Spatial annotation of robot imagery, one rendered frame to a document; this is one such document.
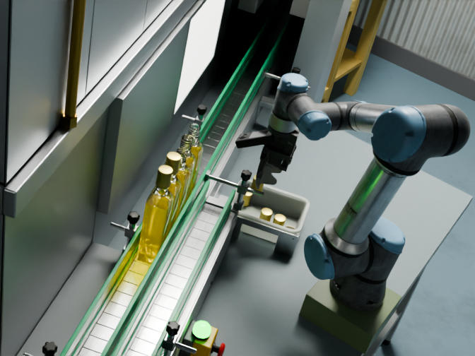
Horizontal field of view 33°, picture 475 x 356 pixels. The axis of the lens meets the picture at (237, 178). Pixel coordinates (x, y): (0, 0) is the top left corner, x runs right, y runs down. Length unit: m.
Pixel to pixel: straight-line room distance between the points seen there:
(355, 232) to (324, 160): 0.89
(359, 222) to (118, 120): 0.60
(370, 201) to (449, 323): 1.72
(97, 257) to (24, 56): 0.84
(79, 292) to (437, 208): 1.30
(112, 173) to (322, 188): 0.93
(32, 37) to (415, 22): 3.99
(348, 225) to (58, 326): 0.70
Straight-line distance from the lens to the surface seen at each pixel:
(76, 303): 1.94
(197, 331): 1.96
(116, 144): 1.88
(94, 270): 2.01
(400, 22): 5.17
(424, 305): 3.54
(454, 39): 5.08
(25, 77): 1.35
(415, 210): 2.71
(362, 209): 1.88
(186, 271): 2.05
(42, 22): 1.35
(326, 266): 1.97
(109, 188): 1.96
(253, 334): 2.12
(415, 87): 5.06
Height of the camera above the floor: 2.30
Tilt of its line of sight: 37 degrees down
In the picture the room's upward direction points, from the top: 14 degrees clockwise
